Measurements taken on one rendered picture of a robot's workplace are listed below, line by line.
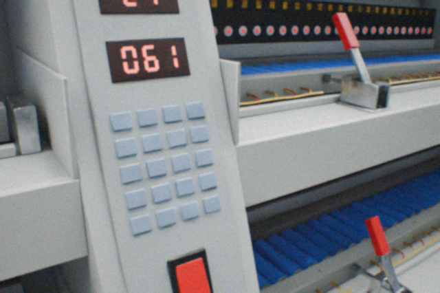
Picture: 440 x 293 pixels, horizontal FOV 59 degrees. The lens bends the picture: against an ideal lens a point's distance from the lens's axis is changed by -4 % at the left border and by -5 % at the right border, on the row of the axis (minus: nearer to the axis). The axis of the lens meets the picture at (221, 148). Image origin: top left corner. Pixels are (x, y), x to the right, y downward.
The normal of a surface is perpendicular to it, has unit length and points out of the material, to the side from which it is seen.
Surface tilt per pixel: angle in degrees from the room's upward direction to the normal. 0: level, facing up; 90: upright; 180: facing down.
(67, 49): 90
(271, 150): 110
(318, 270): 19
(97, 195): 90
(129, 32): 90
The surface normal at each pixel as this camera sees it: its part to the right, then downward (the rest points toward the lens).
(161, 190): 0.53, -0.05
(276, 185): 0.55, 0.29
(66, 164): -0.83, 0.18
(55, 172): 0.01, -0.94
